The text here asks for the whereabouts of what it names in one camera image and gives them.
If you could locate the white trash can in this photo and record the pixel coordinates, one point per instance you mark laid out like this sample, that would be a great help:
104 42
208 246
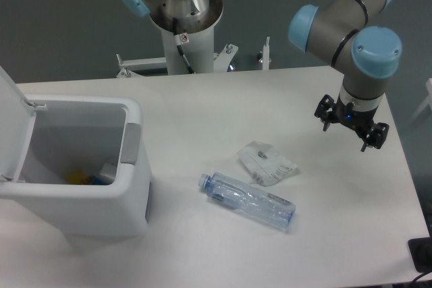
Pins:
101 136

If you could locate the white metal base frame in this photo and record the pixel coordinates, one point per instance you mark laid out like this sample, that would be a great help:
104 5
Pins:
181 61

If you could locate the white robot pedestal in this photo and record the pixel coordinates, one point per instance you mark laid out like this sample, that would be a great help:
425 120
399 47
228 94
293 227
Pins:
187 22

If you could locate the clear plastic wrapper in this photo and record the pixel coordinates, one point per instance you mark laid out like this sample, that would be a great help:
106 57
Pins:
266 165

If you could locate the black device at edge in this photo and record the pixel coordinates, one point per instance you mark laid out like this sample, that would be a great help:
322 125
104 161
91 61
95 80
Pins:
420 251

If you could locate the yellow trash item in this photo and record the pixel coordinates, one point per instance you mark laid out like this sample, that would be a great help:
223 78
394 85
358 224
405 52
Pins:
77 178

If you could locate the clear blue plastic bottle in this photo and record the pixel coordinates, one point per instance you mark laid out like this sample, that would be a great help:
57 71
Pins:
254 202

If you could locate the white trash can lid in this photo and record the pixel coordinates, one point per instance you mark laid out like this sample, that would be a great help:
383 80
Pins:
18 116

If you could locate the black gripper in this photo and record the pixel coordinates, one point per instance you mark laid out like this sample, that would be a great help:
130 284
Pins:
356 114

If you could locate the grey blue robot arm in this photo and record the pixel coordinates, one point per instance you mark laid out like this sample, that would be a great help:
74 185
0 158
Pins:
339 34

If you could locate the white frame at right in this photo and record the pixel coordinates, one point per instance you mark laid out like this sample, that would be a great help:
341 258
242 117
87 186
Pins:
423 111

